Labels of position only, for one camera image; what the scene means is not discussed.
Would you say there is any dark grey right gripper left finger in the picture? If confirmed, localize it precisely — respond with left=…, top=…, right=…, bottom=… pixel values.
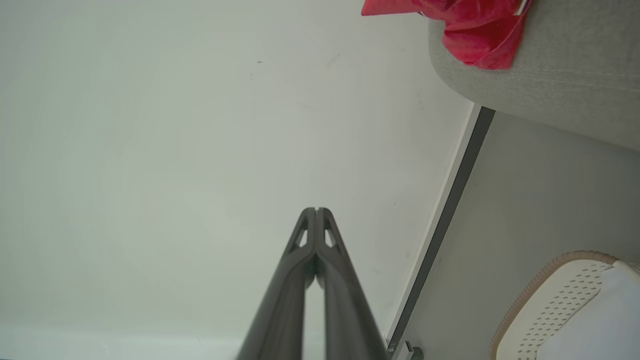
left=236, top=207, right=317, bottom=360

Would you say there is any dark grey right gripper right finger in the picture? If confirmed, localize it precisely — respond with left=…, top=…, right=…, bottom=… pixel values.
left=316, top=207, right=390, bottom=360

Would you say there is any plain red garment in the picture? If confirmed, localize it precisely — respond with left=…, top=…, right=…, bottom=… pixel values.
left=361, top=0, right=533, bottom=70

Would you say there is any white laundry basket brown rim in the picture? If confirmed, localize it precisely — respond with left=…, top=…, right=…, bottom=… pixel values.
left=489, top=250, right=640, bottom=360

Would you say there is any grey fabric sofa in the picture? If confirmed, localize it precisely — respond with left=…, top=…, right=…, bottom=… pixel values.
left=428, top=0, right=640, bottom=151

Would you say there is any white black wall baseboard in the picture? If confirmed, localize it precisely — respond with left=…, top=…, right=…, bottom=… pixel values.
left=385, top=102, right=496, bottom=360

